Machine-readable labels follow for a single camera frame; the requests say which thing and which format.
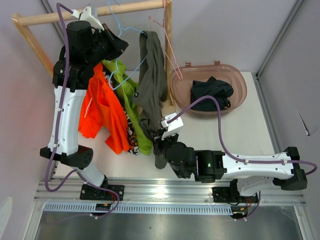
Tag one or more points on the olive green shorts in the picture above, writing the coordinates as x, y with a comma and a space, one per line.
153, 89

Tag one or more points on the wooden clothes rack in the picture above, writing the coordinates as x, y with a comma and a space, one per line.
22, 23

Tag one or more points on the white slotted cable duct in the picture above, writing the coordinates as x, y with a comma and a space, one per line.
127, 208

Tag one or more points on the aluminium mounting rail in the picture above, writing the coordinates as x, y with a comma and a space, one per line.
164, 191

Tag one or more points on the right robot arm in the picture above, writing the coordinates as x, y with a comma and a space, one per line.
247, 174

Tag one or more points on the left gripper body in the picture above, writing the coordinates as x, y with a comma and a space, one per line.
105, 47

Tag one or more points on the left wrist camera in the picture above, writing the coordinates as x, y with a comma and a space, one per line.
89, 14

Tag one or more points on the patterned black orange shorts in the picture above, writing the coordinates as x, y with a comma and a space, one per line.
132, 137

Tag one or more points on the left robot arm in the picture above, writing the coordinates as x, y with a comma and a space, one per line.
86, 46

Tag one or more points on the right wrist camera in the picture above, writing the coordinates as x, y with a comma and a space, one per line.
172, 128

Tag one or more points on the pink plastic basket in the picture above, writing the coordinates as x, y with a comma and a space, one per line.
180, 89

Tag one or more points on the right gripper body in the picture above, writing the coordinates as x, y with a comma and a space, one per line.
161, 146

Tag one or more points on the lime green shorts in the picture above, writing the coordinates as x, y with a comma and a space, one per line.
125, 94

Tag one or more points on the blue wire hanger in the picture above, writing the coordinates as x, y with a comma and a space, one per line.
121, 30

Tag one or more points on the navy blue shorts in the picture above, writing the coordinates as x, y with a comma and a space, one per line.
218, 89

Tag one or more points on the pink wire hanger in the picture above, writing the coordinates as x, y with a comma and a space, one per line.
166, 25

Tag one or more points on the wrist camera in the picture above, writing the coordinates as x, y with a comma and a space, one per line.
89, 14
172, 128

